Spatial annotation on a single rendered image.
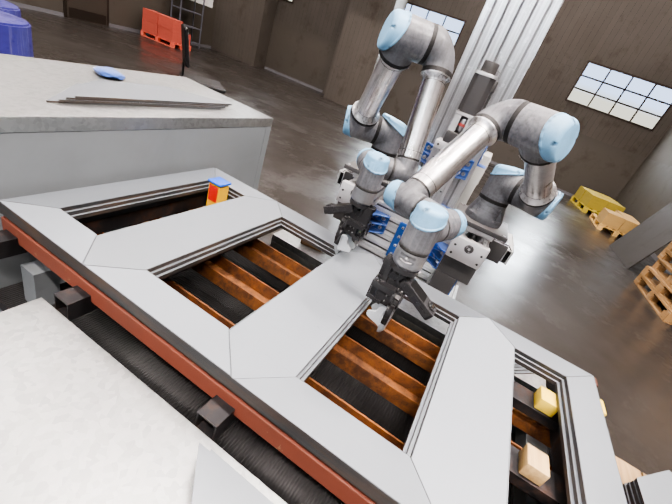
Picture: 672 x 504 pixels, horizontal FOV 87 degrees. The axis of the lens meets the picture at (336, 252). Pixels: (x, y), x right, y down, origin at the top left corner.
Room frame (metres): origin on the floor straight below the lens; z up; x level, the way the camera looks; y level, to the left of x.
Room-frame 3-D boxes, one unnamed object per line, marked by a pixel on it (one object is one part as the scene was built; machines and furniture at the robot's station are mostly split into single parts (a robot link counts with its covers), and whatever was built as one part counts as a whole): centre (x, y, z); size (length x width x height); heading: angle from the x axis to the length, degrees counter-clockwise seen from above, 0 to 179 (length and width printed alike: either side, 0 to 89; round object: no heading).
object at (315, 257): (1.23, -0.36, 0.66); 1.30 x 0.20 x 0.03; 72
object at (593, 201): (9.68, -5.84, 0.22); 1.28 x 0.92 x 0.44; 164
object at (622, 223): (8.17, -5.51, 0.20); 1.08 x 0.74 x 0.39; 164
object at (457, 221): (0.85, -0.21, 1.16); 0.11 x 0.11 x 0.08; 53
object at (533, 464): (0.57, -0.59, 0.79); 0.06 x 0.05 x 0.04; 162
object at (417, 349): (1.01, -0.08, 0.70); 1.66 x 0.08 x 0.05; 72
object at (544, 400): (0.79, -0.70, 0.79); 0.06 x 0.05 x 0.04; 162
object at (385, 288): (0.76, -0.16, 1.00); 0.09 x 0.08 x 0.12; 72
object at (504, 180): (1.44, -0.52, 1.20); 0.13 x 0.12 x 0.14; 53
